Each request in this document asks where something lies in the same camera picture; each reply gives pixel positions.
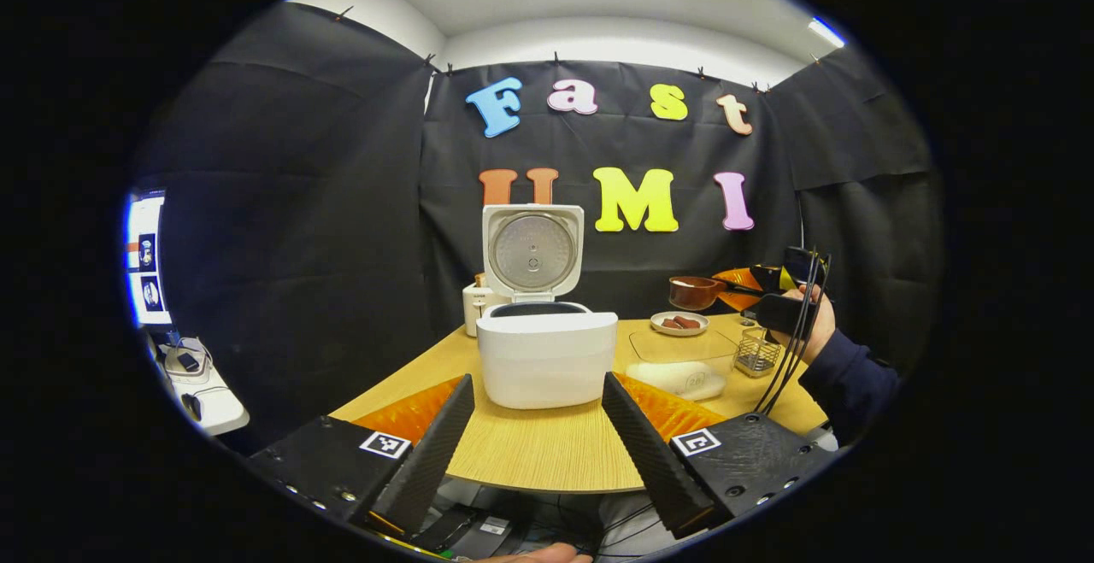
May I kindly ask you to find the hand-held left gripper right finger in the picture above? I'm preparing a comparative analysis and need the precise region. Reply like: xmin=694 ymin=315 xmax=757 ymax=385
xmin=601 ymin=371 xmax=839 ymax=541

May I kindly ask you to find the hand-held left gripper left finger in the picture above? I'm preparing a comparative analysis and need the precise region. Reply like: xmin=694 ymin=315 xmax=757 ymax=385
xmin=248 ymin=373 xmax=477 ymax=548

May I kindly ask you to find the brown wooden spoon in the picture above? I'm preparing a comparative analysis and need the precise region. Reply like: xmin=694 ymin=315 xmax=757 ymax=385
xmin=668 ymin=275 xmax=770 ymax=312

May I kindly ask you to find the wire chopstick holder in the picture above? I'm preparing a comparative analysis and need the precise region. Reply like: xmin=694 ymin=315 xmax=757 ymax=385
xmin=735 ymin=327 xmax=783 ymax=378

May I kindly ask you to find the white rice cooker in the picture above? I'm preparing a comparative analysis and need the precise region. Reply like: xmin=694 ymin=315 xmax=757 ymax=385
xmin=476 ymin=203 xmax=619 ymax=411

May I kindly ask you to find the white round plate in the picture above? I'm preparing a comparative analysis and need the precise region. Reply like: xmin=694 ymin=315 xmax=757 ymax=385
xmin=650 ymin=311 xmax=710 ymax=337

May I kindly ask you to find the black electronic device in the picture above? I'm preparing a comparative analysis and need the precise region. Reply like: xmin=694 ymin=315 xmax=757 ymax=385
xmin=415 ymin=503 xmax=519 ymax=559

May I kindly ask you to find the white toaster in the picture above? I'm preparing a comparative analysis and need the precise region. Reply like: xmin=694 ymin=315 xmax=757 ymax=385
xmin=462 ymin=273 xmax=512 ymax=338

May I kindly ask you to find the white side desk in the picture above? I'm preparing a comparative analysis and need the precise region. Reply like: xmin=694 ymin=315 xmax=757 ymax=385
xmin=145 ymin=332 xmax=250 ymax=437

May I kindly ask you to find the black backdrop cloth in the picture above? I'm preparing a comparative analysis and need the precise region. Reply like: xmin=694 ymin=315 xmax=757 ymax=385
xmin=137 ymin=1 xmax=945 ymax=453

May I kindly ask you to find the computer monitor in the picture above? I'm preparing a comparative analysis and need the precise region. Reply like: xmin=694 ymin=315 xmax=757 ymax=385
xmin=126 ymin=194 xmax=173 ymax=327

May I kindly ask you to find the black cable bundle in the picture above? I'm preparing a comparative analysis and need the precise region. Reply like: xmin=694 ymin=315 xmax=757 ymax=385
xmin=750 ymin=245 xmax=835 ymax=417

